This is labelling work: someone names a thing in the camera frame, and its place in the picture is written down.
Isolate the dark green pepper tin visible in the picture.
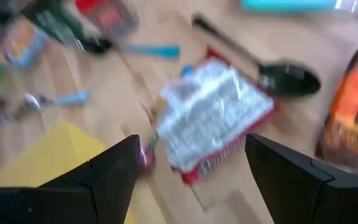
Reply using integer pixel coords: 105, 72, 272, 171
22, 1, 86, 45

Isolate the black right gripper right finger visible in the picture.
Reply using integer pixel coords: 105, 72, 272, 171
245, 133, 358, 224

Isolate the yellow ramen noodle packet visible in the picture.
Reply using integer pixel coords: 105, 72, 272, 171
0, 17, 48, 68

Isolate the orange brown candy wrapper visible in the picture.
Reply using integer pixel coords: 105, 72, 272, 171
314, 37, 358, 183

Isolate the silver spoon turquoise handle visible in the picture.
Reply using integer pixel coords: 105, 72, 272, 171
240, 0, 358, 24

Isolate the all-black metal spoon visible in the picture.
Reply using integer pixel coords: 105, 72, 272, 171
191, 12, 322, 98

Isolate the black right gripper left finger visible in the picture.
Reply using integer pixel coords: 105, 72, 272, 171
0, 134, 141, 224

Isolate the black spoon teal handle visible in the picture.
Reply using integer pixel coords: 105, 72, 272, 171
75, 36, 181, 60

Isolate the silver red snack packet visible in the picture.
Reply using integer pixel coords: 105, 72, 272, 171
155, 46, 277, 187

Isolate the silver spoon light-blue handle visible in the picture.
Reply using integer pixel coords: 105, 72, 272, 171
22, 89, 90, 112

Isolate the yellow translucent plastic bin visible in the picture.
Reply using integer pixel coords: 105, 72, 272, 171
0, 120, 136, 224

